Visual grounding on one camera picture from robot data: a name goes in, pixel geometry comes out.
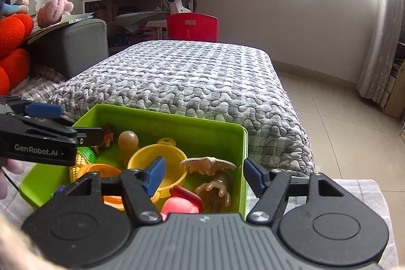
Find open book on armrest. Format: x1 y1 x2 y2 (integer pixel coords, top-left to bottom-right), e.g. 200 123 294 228
26 13 93 45

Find yellow toy pot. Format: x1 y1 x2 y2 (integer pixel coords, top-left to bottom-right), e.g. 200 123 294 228
127 137 189 204

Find grey plaid sofa cover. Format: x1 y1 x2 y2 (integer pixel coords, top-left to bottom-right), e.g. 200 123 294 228
10 65 67 103

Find blue plush toy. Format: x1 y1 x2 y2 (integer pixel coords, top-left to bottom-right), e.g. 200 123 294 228
1 0 30 16

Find green plastic storage box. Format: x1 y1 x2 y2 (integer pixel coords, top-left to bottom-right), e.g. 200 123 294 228
20 104 248 215

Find yellow toy corn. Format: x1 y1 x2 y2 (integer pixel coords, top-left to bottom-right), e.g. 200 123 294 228
69 147 96 182

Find pink red-capped toy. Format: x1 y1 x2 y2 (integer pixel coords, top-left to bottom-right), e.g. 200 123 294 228
161 186 203 221

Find beige starfish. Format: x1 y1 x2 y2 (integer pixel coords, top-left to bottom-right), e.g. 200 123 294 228
180 156 236 176

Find red orange toy figure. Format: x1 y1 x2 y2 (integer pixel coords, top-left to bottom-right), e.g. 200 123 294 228
93 124 115 154

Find orange pumpkin cushion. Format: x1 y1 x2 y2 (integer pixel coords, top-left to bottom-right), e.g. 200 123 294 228
0 14 34 95

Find grey sofa armrest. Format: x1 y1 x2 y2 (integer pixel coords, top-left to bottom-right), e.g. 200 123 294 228
27 18 108 79

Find grey checked cloth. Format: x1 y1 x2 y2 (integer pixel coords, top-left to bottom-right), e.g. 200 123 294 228
1 172 389 269

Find wooden shelf unit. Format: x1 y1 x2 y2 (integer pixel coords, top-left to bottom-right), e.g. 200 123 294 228
380 41 404 123

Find grey quilted sofa cushion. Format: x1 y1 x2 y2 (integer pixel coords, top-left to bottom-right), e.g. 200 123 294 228
49 40 315 177

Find grey curtain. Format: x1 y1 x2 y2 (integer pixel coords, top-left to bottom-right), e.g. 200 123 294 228
356 0 404 103

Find orange toy bowl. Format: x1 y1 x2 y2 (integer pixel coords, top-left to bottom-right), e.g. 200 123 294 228
69 164 124 212

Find purple toy grapes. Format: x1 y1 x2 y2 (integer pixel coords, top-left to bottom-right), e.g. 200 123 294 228
50 185 67 199

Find pink plush toy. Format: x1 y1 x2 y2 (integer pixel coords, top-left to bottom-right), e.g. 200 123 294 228
37 0 74 28

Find beige toy hand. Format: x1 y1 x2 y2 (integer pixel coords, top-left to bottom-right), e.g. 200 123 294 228
194 172 233 213

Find person's left hand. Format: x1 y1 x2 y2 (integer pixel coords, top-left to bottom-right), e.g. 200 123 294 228
0 158 24 199

